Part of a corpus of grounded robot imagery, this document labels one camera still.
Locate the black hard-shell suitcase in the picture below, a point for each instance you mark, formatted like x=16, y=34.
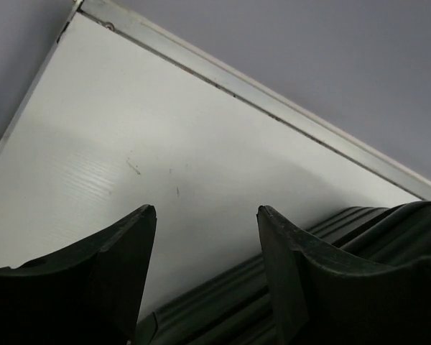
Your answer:
x=235, y=306

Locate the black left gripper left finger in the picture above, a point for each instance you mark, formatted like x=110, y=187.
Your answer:
x=89, y=292

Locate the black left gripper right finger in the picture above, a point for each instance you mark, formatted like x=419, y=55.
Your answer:
x=370, y=284

